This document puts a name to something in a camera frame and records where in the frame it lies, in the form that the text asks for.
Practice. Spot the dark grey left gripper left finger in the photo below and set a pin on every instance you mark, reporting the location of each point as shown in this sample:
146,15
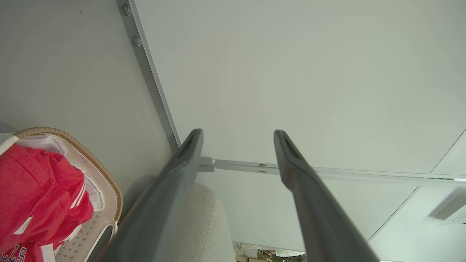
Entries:
156,211

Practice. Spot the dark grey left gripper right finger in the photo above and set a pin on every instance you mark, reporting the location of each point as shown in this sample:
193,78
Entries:
320,218

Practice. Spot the red garment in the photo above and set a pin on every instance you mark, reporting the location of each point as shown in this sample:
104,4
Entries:
36,193

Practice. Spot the light grey fabric sofa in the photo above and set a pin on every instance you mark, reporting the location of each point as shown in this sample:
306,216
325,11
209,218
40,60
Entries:
204,225

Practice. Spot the white laundry basket, woven rim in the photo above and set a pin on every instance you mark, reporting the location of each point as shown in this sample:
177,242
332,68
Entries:
106,189

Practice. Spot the white cloth in basket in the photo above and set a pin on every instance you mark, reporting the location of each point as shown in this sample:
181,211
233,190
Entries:
95,193

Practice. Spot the white ceiling air conditioner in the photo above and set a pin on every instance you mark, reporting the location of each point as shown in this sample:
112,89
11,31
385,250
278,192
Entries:
449,207

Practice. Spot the round grey partition foot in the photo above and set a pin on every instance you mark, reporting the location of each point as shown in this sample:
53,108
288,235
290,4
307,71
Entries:
137,40
126,10

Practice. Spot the grey partition corner post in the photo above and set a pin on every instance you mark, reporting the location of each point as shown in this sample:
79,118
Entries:
364,175

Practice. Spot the grey partition bottom rail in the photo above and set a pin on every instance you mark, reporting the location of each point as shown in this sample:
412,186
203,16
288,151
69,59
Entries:
149,72

